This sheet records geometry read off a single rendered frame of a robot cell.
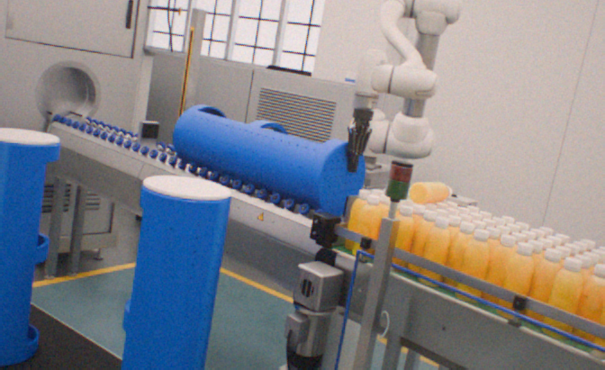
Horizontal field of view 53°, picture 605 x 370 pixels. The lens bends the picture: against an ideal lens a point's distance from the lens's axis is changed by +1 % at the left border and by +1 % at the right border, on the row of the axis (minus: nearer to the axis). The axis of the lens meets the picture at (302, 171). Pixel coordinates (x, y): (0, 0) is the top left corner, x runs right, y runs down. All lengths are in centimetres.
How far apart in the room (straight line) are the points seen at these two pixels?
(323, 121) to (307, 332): 228
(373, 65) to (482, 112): 280
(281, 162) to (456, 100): 290
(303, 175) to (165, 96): 297
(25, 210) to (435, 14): 177
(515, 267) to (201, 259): 91
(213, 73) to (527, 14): 236
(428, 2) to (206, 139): 107
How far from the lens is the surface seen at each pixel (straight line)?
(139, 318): 198
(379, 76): 215
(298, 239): 221
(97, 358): 276
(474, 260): 176
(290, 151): 223
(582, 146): 471
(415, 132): 273
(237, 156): 241
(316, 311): 190
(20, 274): 255
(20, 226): 249
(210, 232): 188
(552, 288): 170
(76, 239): 392
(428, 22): 261
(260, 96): 432
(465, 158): 492
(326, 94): 401
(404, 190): 164
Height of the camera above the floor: 144
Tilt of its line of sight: 9 degrees down
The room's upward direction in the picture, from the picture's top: 10 degrees clockwise
